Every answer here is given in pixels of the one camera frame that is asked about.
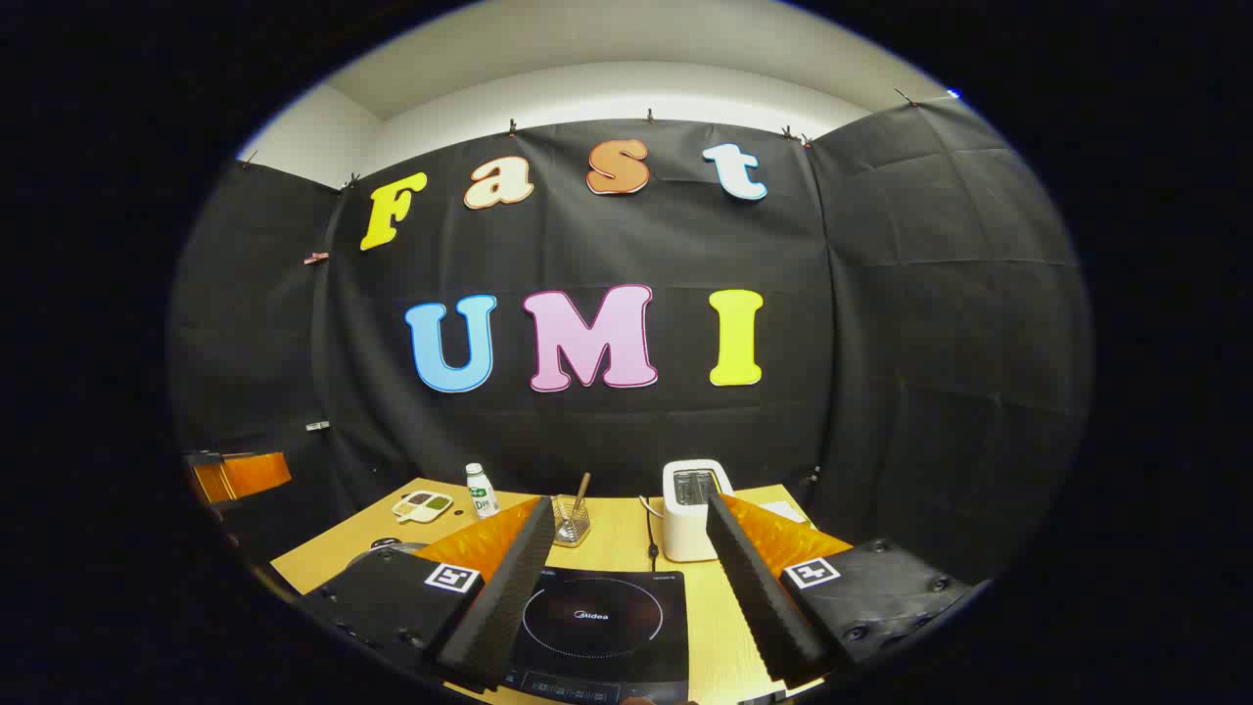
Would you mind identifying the black backdrop cloth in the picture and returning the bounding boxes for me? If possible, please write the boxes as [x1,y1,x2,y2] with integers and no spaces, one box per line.
[166,93,1095,588]

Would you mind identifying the white divided dish of beans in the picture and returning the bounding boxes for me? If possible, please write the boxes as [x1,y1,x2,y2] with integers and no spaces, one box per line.
[392,490,454,524]

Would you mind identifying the white bottle with green label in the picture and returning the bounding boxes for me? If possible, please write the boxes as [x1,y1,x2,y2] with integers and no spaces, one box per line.
[464,462,500,520]

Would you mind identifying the stainless steel pot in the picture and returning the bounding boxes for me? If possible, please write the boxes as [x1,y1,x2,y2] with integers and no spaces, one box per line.
[345,537,432,571]

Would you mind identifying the white toaster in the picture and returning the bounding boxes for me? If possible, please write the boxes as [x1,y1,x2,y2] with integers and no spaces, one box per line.
[662,458,735,564]

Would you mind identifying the black toaster power cable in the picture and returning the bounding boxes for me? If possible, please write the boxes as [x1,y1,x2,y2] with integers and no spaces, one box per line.
[639,494,662,572]

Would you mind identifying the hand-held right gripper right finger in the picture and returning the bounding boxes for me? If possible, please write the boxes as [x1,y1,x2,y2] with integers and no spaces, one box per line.
[705,490,980,691]

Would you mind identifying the wire utensil holder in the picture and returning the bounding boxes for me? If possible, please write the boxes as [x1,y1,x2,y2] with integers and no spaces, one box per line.
[550,493,592,547]

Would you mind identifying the black induction cooktop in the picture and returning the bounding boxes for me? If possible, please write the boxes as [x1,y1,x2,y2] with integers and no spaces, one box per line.
[504,566,691,705]

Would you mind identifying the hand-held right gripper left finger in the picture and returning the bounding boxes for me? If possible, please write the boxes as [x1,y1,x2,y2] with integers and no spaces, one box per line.
[294,494,557,691]

